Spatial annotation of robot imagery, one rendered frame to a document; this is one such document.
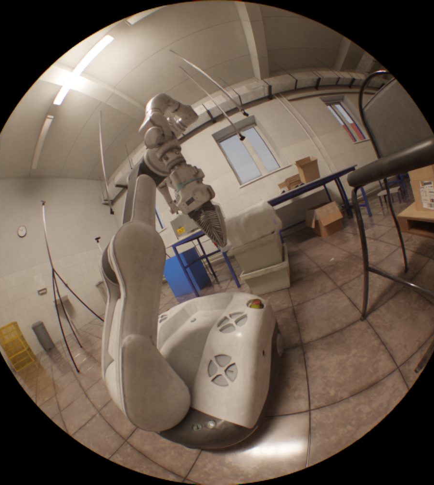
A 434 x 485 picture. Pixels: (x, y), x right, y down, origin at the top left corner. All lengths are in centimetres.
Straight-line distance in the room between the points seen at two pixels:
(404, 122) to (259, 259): 124
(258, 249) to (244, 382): 90
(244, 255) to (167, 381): 98
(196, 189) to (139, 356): 40
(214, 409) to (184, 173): 60
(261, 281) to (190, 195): 96
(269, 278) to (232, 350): 86
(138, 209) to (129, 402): 52
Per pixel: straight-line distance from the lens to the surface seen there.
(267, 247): 108
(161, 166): 62
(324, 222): 206
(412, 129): 80
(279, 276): 116
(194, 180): 38
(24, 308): 443
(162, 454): 77
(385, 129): 85
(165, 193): 136
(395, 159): 43
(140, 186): 55
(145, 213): 49
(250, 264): 116
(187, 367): 51
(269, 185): 328
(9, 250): 476
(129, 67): 404
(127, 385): 36
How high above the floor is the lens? 60
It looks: 2 degrees down
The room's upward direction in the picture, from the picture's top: 24 degrees counter-clockwise
